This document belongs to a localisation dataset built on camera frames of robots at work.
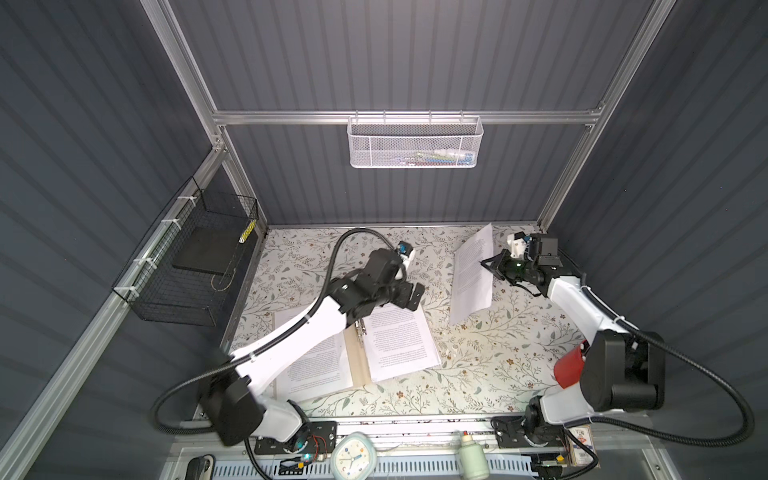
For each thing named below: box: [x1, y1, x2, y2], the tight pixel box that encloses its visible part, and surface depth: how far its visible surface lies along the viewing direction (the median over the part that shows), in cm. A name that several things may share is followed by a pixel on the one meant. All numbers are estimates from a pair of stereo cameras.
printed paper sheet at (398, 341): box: [362, 303, 441, 383], surface depth 91 cm
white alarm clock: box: [331, 432, 378, 480], surface depth 70 cm
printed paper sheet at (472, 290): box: [450, 223, 493, 326], surface depth 93 cm
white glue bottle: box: [459, 431, 489, 480], surface depth 66 cm
